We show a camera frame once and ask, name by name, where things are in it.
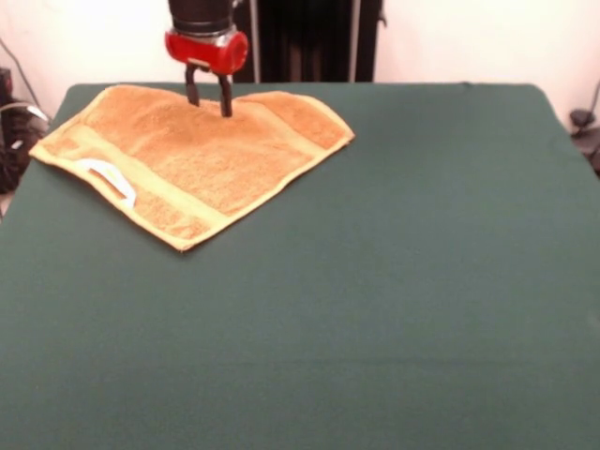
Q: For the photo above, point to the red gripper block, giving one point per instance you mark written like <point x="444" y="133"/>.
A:
<point x="206" y="51"/>

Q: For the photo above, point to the orange terry towel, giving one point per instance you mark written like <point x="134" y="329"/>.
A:
<point x="197" y="154"/>

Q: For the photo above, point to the black box with red mark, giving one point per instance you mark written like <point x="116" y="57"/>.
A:
<point x="4" y="84"/>

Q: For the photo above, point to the dark green table cloth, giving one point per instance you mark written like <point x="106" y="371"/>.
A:
<point x="375" y="281"/>

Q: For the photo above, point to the black floor device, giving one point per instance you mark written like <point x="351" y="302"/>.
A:
<point x="581" y="117"/>

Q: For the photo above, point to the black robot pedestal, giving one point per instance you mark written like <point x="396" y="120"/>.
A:
<point x="319" y="42"/>

